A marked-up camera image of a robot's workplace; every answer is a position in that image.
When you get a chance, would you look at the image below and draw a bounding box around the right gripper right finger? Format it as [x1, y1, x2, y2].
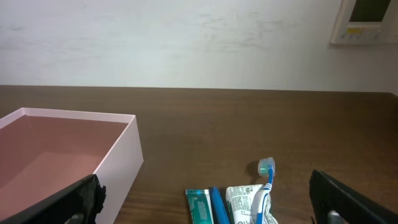
[309, 170, 397, 224]

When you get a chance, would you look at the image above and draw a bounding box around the green toothpaste tube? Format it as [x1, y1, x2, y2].
[185, 189, 214, 224]

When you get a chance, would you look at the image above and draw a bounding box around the blue white toothbrush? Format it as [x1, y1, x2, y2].
[255, 157, 278, 224]

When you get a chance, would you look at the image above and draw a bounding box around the white wall control panel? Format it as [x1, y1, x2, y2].
[330, 0, 397, 45]

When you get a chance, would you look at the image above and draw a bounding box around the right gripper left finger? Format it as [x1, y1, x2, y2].
[1, 174, 106, 224]

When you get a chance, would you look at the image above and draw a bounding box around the white crumpled sachet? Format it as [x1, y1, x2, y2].
[226, 184, 263, 224]

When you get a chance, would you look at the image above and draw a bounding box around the white cardboard box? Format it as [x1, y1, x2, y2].
[1, 108, 144, 223]

